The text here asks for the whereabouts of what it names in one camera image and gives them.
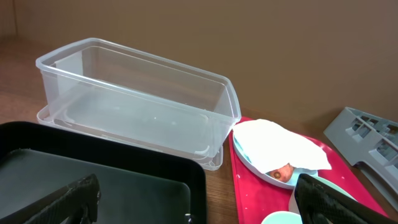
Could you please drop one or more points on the light blue plate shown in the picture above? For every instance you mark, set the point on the light blue plate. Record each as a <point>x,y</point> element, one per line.
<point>266,176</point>

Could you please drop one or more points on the grey dishwasher rack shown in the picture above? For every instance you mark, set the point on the grey dishwasher rack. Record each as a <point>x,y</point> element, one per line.
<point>370,143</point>

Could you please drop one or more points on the red serving tray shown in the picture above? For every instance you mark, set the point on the red serving tray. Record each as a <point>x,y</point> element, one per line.
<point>256,198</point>

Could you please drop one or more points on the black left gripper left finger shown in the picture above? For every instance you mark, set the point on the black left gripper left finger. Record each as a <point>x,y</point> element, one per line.
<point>76,202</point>

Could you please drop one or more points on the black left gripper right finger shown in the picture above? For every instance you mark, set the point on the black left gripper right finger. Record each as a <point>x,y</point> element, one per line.
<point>318,203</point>

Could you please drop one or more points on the light blue bowl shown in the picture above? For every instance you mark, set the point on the light blue bowl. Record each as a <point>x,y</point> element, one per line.
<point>282,217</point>

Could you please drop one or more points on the clear plastic bin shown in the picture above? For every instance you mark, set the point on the clear plastic bin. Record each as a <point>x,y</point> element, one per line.
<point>110,91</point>

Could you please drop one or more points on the orange carrot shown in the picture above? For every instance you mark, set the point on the orange carrot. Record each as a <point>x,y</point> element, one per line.
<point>283,174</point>

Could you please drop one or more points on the white paper napkin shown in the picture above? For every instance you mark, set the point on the white paper napkin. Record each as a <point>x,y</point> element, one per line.
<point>269,146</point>

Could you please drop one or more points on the black tray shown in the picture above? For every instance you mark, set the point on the black tray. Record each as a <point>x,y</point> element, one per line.
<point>136,185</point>

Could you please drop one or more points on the mint green bowl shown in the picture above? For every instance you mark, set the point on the mint green bowl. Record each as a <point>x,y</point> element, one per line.
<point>292,202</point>

